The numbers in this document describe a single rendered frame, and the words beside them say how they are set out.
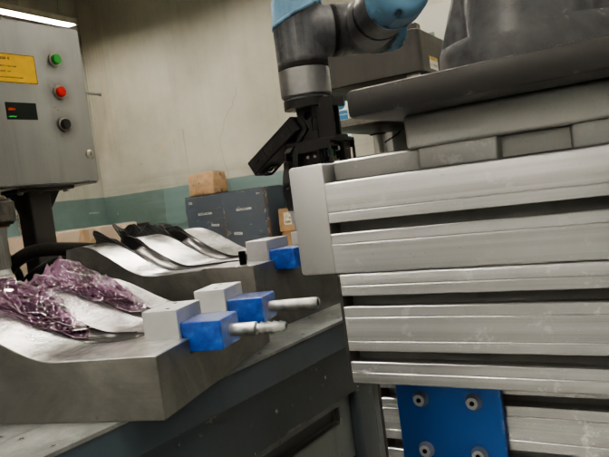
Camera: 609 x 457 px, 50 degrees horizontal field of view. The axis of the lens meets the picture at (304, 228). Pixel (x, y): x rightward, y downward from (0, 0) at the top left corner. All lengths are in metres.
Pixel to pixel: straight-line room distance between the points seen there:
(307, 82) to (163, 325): 0.46
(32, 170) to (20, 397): 1.09
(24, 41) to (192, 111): 7.38
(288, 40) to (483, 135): 0.54
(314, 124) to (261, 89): 7.51
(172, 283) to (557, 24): 0.64
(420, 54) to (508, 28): 4.36
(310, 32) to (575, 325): 0.62
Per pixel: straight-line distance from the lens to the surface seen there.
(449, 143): 0.49
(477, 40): 0.48
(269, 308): 0.71
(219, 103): 8.82
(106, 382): 0.60
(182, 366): 0.60
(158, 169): 9.46
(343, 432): 1.01
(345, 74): 4.99
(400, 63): 4.84
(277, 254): 0.87
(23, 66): 1.74
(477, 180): 0.48
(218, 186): 8.34
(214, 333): 0.61
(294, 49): 0.96
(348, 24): 0.97
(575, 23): 0.47
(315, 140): 0.93
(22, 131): 1.69
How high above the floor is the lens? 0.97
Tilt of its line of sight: 3 degrees down
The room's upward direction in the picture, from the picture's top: 7 degrees counter-clockwise
